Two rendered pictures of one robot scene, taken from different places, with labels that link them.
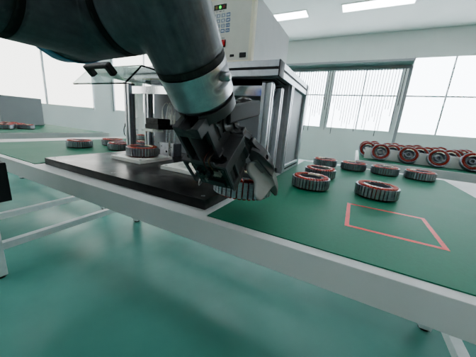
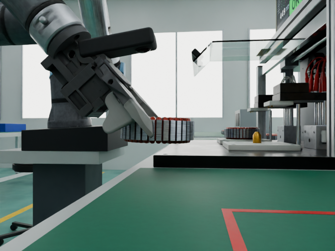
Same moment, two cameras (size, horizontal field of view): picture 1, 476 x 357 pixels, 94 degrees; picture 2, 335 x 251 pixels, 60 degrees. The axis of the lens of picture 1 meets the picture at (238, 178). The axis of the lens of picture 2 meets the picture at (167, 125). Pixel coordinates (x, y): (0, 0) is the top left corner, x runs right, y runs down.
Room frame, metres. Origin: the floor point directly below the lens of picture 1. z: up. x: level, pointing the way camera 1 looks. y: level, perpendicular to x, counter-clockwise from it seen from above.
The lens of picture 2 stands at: (0.28, -0.43, 0.82)
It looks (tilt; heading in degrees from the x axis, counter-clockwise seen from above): 0 degrees down; 70
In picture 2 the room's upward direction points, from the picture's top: straight up
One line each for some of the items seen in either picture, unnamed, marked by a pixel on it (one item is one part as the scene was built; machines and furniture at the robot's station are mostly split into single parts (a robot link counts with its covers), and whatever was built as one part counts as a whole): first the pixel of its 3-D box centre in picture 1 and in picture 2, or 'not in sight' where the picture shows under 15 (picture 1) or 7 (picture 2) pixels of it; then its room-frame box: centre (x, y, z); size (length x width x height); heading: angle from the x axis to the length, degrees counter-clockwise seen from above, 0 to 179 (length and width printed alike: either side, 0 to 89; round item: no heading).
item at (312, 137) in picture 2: not in sight; (320, 136); (0.85, 0.08, 0.80); 0.08 x 0.05 x 0.06; 64
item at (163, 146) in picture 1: (170, 149); (288, 134); (0.95, 0.30, 0.80); 0.08 x 0.05 x 0.06; 64
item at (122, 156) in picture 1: (142, 157); (242, 140); (0.82, 0.36, 0.78); 0.15 x 0.15 x 0.01; 64
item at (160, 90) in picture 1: (187, 90); (284, 52); (0.86, 0.21, 1.03); 0.62 x 0.01 x 0.03; 64
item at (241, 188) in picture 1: (243, 183); (157, 129); (0.41, -0.01, 0.82); 0.11 x 0.11 x 0.04
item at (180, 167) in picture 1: (194, 167); (256, 145); (0.72, 0.14, 0.78); 0.15 x 0.15 x 0.01; 64
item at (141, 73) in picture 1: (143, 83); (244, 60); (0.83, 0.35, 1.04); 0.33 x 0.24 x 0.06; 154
